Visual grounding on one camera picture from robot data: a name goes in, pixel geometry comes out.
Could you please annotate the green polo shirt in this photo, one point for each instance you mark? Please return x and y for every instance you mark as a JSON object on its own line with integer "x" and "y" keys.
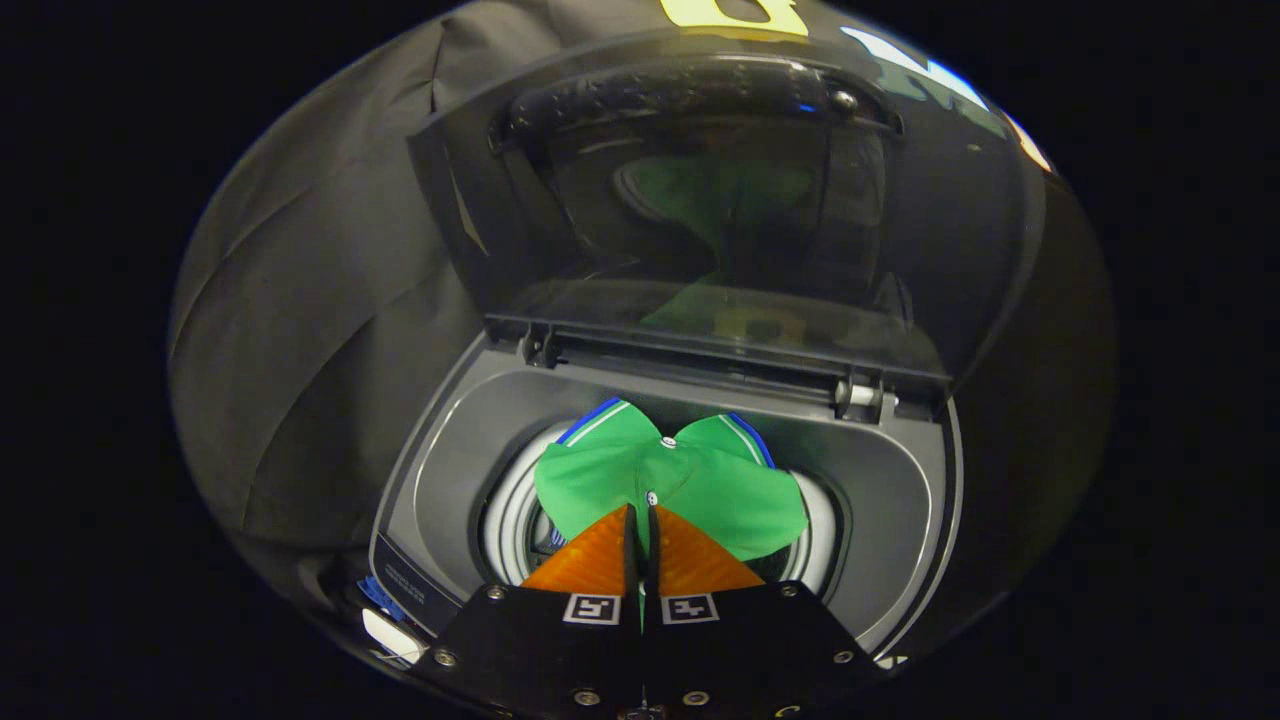
{"x": 700, "y": 490}

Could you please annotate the dark transparent washing machine lid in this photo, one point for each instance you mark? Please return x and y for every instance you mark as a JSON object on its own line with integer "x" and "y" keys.
{"x": 700, "y": 200}

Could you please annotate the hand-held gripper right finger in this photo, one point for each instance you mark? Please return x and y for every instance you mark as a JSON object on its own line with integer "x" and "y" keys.
{"x": 740, "y": 650}

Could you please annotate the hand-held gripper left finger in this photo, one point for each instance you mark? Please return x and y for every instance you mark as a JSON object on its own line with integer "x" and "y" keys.
{"x": 550, "y": 650}

